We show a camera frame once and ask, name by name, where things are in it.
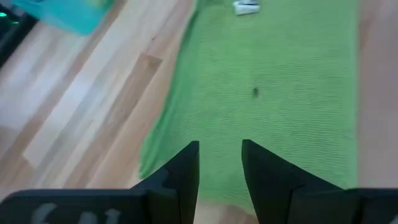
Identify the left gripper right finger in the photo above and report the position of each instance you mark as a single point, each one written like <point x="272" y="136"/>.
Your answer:
<point x="273" y="193"/>

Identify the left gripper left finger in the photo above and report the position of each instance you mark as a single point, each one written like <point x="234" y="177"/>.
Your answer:
<point x="177" y="186"/>

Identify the green microfiber towel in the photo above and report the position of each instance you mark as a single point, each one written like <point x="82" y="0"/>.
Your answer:
<point x="264" y="93"/>

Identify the teal translucent plastic basket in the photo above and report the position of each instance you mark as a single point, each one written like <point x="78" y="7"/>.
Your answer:
<point x="68" y="15"/>

